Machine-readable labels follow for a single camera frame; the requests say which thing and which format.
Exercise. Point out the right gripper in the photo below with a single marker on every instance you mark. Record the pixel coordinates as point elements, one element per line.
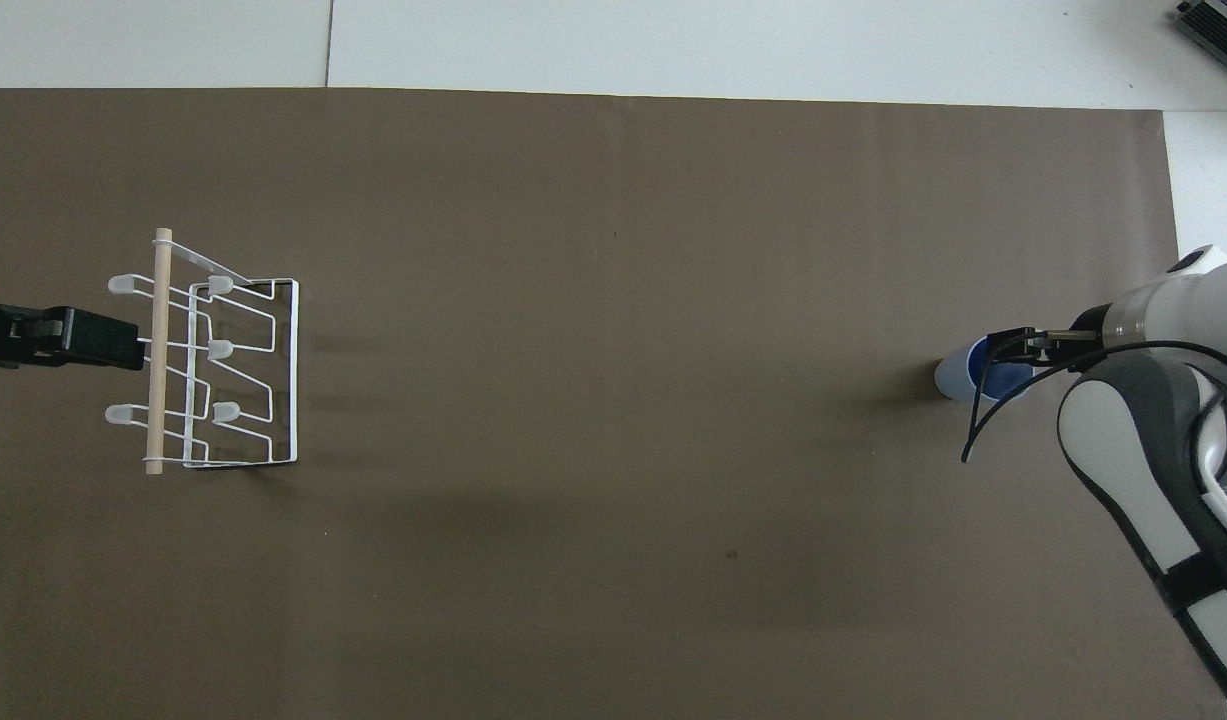
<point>1087,326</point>

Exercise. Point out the white cup blue inside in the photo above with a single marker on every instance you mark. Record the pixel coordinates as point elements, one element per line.
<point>955,378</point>

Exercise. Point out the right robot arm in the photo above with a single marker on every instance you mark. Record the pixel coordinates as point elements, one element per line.
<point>1133,440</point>

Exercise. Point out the grey ribbed metal box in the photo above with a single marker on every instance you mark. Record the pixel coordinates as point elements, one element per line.
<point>1221,30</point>

